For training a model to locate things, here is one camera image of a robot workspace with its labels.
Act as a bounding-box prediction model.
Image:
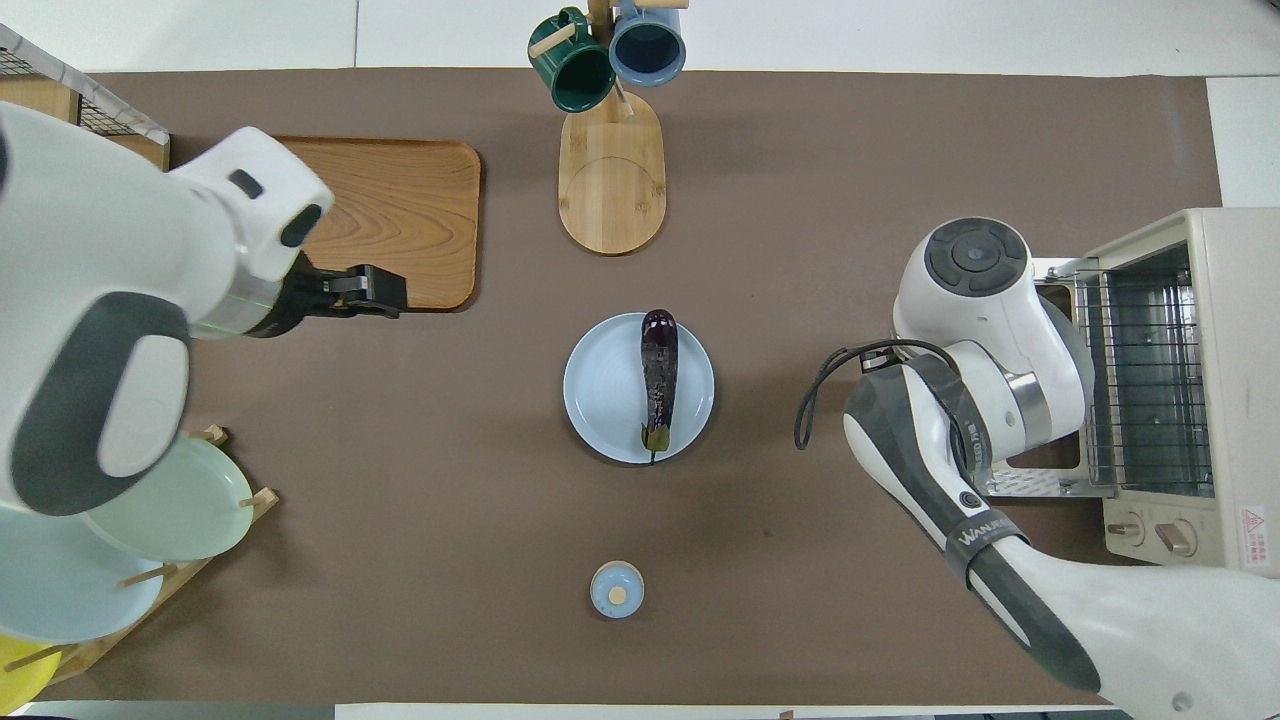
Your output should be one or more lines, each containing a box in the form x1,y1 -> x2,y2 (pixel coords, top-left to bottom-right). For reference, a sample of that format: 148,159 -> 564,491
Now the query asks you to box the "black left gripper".
245,252 -> 409,339

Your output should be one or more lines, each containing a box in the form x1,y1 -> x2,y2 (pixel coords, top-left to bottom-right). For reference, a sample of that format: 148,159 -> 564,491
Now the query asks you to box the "light blue round plate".
562,313 -> 716,464

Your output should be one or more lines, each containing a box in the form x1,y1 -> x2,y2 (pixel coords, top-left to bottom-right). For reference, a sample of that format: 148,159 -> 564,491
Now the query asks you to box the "dark purple eggplant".
639,309 -> 680,467

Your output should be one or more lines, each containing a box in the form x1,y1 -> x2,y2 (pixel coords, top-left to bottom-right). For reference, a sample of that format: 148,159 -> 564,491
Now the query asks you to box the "oven door with metal handle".
975,257 -> 1111,499

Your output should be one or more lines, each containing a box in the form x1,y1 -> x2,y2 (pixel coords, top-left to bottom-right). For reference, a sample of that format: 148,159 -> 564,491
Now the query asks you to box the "white toaster oven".
1085,207 -> 1280,579

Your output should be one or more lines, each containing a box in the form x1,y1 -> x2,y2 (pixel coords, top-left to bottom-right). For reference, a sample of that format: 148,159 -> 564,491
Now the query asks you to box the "wooden serving tray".
270,136 -> 483,312

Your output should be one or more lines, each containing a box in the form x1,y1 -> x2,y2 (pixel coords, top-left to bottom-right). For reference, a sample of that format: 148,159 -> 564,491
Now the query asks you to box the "wooden plate rack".
20,425 -> 280,686

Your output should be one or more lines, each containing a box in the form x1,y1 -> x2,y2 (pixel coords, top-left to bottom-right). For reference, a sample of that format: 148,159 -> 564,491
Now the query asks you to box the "wooden mug tree stand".
528,0 -> 691,256

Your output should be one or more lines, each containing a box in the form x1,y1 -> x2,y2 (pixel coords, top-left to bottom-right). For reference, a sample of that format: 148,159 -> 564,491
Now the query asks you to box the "pale green plate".
85,435 -> 256,563

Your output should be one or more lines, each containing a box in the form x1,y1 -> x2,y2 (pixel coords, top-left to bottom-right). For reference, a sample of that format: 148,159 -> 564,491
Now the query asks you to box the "dark green ceramic mug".
528,8 -> 617,113

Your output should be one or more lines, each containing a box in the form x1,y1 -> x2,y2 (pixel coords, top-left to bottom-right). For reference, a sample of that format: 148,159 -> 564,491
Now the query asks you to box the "blue ceramic mug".
608,0 -> 688,88

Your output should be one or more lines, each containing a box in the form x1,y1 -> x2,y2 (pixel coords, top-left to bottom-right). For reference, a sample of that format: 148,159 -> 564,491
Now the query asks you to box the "light blue racked plate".
0,500 -> 166,645

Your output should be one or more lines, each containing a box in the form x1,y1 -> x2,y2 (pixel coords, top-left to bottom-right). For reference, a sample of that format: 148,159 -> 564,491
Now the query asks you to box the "brown table mat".
40,68 -> 1226,706

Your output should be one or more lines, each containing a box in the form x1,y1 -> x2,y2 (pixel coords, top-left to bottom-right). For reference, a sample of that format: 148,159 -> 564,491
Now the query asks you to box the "yellow plate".
0,633 -> 63,707

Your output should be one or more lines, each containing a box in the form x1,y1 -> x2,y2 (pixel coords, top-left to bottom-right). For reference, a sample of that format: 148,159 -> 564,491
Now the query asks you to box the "wooden shelf with wire basket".
0,22 -> 171,171

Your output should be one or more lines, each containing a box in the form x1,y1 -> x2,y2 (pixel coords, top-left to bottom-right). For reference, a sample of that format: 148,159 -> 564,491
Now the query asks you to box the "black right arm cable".
795,340 -> 966,451

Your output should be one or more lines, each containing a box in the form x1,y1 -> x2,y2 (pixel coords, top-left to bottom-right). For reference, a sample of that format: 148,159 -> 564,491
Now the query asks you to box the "metal oven wire rack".
1085,262 -> 1216,493

